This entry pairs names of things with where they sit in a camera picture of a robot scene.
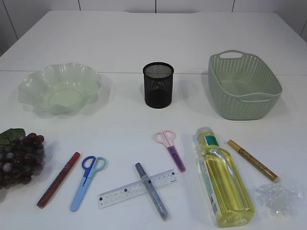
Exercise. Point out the green plastic woven basket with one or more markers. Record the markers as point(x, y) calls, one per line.
point(242, 88)

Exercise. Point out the black mesh pen holder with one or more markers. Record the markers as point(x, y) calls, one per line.
point(158, 84)

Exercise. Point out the silver glitter marker pen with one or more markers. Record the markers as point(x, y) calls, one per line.
point(152, 192)

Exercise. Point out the clear plastic ruler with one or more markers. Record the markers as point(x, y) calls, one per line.
point(136, 189)

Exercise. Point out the purple artificial grape bunch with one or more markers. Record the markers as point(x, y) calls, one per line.
point(21, 157)

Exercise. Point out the yellow tea drink bottle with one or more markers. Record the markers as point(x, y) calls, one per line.
point(229, 202)

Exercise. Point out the pale green wavy glass plate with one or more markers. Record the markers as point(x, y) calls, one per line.
point(59, 89)

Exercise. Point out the gold glitter marker pen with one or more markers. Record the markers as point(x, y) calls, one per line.
point(253, 161)

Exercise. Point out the clear plastic sheet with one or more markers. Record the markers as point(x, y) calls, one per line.
point(282, 198)

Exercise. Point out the pink scissors purple sheath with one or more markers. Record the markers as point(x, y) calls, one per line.
point(167, 138)

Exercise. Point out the red glitter marker pen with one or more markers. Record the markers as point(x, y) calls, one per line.
point(43, 201)

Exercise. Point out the blue scissors with sheath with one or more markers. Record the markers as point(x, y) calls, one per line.
point(91, 165)

